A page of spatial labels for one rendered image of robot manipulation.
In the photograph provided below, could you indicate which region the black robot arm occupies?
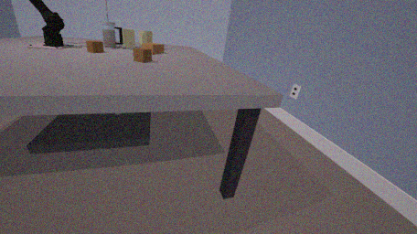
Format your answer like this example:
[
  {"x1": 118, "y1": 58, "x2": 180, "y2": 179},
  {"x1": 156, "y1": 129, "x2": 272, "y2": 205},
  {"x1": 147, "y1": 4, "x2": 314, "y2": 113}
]
[{"x1": 29, "y1": 0, "x2": 64, "y2": 48}]

